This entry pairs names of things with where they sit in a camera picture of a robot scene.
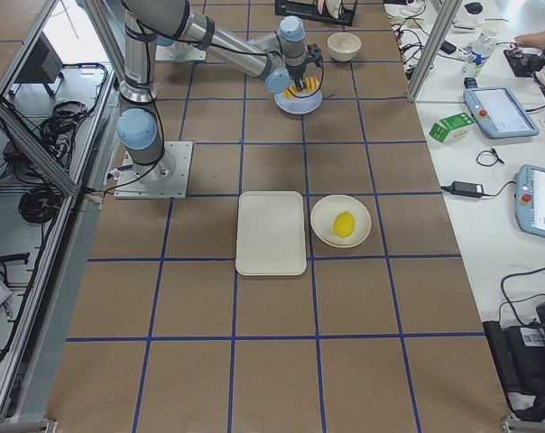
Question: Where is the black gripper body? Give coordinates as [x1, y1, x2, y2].
[284, 42, 322, 80]

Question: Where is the sliced bread loaf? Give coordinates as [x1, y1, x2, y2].
[282, 77, 320, 99]

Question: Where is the blue plate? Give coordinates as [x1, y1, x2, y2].
[274, 84, 323, 115]

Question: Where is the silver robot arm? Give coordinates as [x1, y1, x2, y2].
[120, 1, 321, 194]

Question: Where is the small cream plate in rack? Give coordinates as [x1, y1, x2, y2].
[324, 0, 342, 19]

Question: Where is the cream plate under lemon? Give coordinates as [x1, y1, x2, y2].
[310, 195, 372, 248]

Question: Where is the cream bowl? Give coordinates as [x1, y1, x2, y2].
[327, 32, 362, 62]

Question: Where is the black dish rack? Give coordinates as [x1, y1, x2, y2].
[274, 0, 358, 26]

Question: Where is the white rectangular tray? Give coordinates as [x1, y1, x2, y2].
[236, 191, 307, 276]

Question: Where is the yellow lemon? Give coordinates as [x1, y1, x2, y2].
[332, 211, 356, 238]

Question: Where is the green white carton box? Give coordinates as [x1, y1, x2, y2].
[429, 112, 475, 143]

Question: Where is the clear water bottle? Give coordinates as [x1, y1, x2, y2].
[461, 25, 497, 78]

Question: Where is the upper teach pendant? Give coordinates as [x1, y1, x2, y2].
[463, 88, 540, 139]

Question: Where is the teach pendant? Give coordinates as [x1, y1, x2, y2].
[463, 88, 540, 139]
[514, 164, 545, 238]

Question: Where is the black power adapter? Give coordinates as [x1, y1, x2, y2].
[451, 180, 485, 198]

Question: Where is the lower teach pendant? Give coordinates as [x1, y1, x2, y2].
[514, 164, 545, 238]

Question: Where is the aluminium frame post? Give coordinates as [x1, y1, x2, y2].
[406, 0, 461, 102]

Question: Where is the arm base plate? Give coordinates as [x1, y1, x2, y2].
[114, 142, 193, 199]
[155, 42, 206, 63]

